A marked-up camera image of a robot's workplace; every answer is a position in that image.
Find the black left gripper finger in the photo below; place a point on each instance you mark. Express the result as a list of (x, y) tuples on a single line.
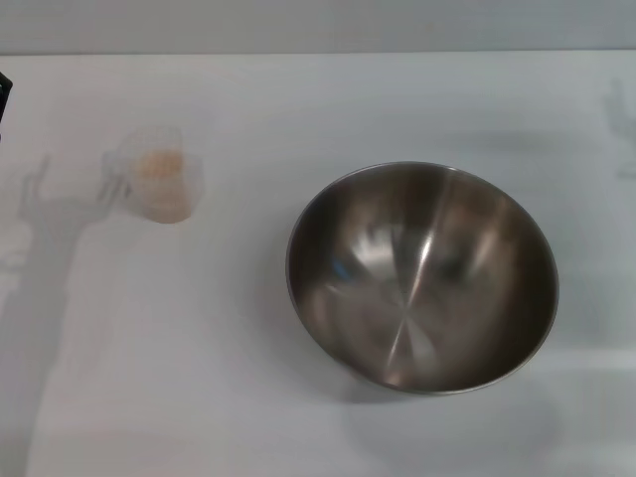
[(4, 99)]

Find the white rice grains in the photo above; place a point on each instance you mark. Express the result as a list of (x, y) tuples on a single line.
[(159, 166)]

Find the clear plastic measuring cup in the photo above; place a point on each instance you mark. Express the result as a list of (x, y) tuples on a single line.
[(195, 175)]

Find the stainless steel mixing bowl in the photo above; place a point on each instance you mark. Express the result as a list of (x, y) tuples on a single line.
[(422, 278)]

